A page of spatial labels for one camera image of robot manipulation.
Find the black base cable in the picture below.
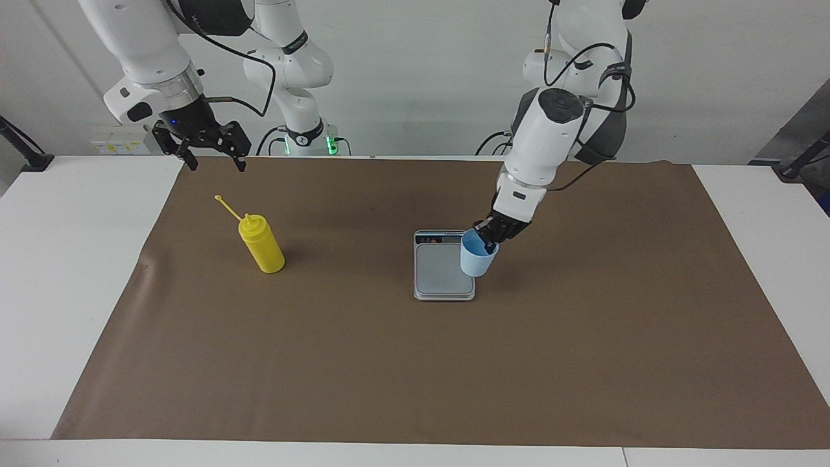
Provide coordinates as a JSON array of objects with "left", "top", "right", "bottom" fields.
[
  {"left": 256, "top": 125, "right": 289, "bottom": 156},
  {"left": 475, "top": 130, "right": 517, "bottom": 156}
]

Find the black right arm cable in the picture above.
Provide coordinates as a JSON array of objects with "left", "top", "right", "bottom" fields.
[{"left": 165, "top": 0, "right": 278, "bottom": 119}]

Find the silver digital kitchen scale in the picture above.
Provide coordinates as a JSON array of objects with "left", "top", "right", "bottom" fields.
[{"left": 413, "top": 229, "right": 476, "bottom": 302}]

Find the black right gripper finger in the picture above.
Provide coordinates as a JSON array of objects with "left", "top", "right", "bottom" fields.
[
  {"left": 219, "top": 121, "right": 252, "bottom": 172},
  {"left": 152, "top": 122, "right": 198, "bottom": 171}
]

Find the yellow squeeze bottle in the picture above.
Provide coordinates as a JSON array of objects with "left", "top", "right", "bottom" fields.
[{"left": 214, "top": 195, "right": 286, "bottom": 274}]

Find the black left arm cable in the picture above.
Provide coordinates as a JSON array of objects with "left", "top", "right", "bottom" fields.
[{"left": 543, "top": 0, "right": 636, "bottom": 192}]

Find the white wall outlet box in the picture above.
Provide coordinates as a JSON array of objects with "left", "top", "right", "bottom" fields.
[{"left": 89, "top": 125, "right": 160, "bottom": 155}]

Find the light blue plastic cup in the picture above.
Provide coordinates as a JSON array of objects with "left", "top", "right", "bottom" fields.
[{"left": 460, "top": 228, "right": 500, "bottom": 278}]

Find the brown paper mat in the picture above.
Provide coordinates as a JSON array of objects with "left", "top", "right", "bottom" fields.
[{"left": 51, "top": 156, "right": 830, "bottom": 450}]

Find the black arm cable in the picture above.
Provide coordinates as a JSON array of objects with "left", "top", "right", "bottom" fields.
[
  {"left": 165, "top": 0, "right": 278, "bottom": 119},
  {"left": 543, "top": 0, "right": 636, "bottom": 192}
]

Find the black clamp stand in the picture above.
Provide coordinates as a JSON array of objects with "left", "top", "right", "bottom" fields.
[
  {"left": 0, "top": 115, "right": 54, "bottom": 173},
  {"left": 772, "top": 130, "right": 830, "bottom": 180}
]

